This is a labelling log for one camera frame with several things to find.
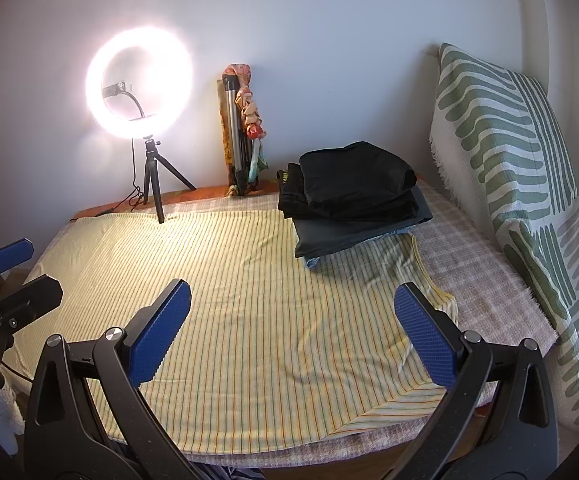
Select dark grey pants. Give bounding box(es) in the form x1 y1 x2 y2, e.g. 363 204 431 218
293 190 434 260

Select white ring light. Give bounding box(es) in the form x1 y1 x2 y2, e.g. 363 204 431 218
85 24 195 140

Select black gooseneck phone holder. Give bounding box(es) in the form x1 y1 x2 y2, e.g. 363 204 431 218
102 80 146 122

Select orange mattress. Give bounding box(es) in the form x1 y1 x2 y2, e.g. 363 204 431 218
74 182 280 221

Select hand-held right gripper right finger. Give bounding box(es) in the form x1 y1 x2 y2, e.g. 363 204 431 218
384 282 560 480

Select small black tripod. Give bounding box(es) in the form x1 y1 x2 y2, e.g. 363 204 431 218
142 135 197 224

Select black ring light cable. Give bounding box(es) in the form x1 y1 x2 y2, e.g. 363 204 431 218
72 139 146 222

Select folded tripod with colourful cloth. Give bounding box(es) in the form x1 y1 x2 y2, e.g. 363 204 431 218
224 64 271 196

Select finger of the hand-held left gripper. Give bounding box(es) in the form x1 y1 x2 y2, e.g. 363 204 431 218
0 239 34 291
0 274 64 333

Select striped cloth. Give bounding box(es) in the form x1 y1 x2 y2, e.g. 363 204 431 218
196 464 272 480

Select green patterned white pillow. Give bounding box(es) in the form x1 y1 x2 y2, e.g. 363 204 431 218
429 42 579 428

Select black pants yellow label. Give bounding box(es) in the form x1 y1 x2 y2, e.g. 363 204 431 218
276 162 423 223

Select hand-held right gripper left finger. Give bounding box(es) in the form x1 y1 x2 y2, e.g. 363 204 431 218
24 278 205 480

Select folded silver tripod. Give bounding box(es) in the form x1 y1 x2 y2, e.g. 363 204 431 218
216 75 257 196

